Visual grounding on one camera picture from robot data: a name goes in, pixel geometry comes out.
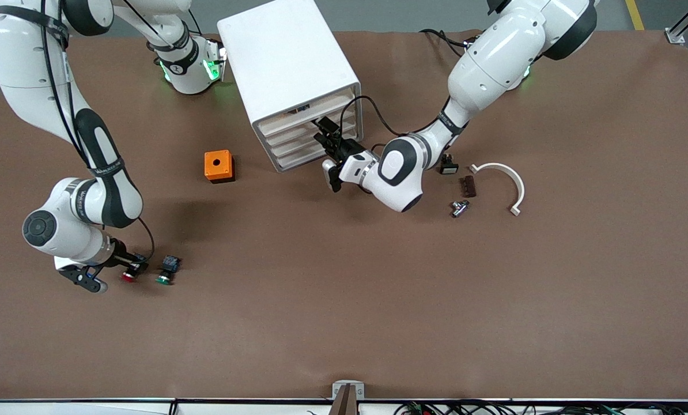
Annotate white drawer cabinet shell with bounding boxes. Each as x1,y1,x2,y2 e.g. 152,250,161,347
217,0,364,173

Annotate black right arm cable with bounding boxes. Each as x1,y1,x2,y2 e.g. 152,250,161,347
39,0,156,266

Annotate red mushroom push button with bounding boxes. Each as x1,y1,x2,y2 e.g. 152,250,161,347
120,254,150,284

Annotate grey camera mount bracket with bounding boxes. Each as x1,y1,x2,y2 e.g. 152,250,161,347
331,380,365,415

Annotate orange button enclosure box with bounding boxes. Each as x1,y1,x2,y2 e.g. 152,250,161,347
204,150,236,184

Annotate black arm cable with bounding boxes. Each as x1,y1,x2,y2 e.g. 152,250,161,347
340,95,443,152
39,0,156,266

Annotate black base power cable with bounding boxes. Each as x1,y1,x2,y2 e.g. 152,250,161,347
418,28,475,58

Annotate black cable bundle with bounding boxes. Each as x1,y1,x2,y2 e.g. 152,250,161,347
393,399,688,415

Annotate white cabinet drawer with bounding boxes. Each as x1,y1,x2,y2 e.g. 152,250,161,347
260,89,357,137
265,103,358,149
270,118,360,160
275,130,361,171

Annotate white table edge rail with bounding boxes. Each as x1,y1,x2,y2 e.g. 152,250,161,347
0,398,688,415

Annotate green mushroom push button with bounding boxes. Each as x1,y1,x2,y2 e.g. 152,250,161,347
154,254,182,285

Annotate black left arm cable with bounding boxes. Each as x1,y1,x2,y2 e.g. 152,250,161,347
340,95,443,152

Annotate white curved plastic clamp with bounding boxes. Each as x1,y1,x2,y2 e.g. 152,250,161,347
468,162,526,217

